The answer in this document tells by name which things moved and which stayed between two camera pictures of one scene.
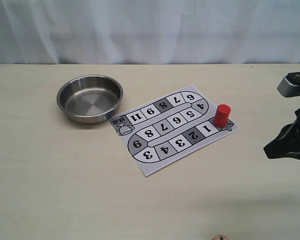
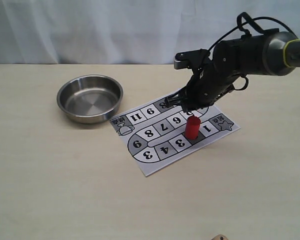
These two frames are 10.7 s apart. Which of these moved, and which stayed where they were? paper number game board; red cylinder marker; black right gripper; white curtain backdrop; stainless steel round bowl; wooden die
Moved: red cylinder marker; black right gripper
Stayed: paper number game board; white curtain backdrop; wooden die; stainless steel round bowl
